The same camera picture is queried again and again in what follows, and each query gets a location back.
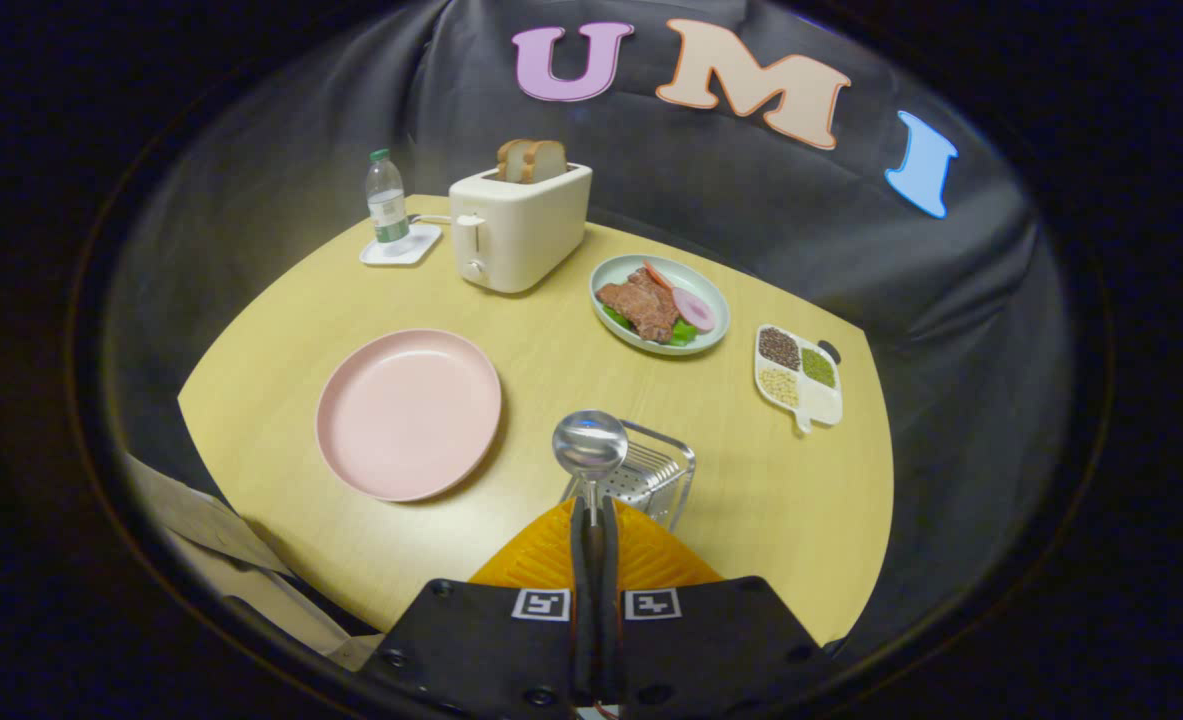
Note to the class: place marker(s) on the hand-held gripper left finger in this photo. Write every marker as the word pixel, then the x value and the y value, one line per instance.
pixel 579 620

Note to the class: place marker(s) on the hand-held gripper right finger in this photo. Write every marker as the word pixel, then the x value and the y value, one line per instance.
pixel 611 620

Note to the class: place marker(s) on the pink plate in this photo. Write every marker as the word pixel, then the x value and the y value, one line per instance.
pixel 406 415

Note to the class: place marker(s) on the green lettuce leaf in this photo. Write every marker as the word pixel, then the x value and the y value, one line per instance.
pixel 683 335

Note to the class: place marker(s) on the white divided seasoning dish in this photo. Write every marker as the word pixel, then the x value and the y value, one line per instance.
pixel 801 385

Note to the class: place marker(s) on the brown steak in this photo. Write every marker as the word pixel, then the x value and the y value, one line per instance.
pixel 641 305

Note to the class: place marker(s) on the pink ham slice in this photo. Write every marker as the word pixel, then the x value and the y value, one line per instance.
pixel 696 310

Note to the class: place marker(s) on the person's beige clothing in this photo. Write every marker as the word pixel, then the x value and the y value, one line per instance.
pixel 241 560

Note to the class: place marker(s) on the pale green plate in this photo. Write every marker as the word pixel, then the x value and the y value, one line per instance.
pixel 616 272

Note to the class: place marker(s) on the orange carrot slice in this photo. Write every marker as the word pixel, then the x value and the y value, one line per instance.
pixel 658 275

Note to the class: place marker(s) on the cream white toaster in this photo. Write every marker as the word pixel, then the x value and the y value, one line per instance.
pixel 531 230

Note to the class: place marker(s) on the white square coaster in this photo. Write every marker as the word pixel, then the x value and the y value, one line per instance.
pixel 421 245

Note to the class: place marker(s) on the clear plastic water bottle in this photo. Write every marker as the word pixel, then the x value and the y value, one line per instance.
pixel 388 210

